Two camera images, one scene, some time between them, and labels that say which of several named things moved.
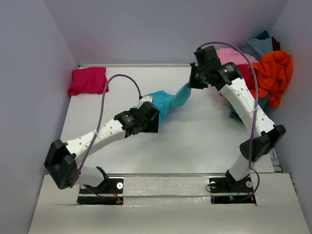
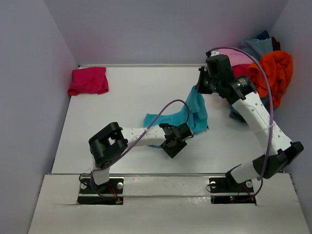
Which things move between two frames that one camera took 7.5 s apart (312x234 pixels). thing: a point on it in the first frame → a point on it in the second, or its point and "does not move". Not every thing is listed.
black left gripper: [152, 127] → [172, 152]
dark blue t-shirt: [263, 35] does not move
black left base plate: [109, 191] does not move
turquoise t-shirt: [165, 102] → [198, 120]
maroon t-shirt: [275, 44] does not move
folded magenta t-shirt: [89, 80] does not move
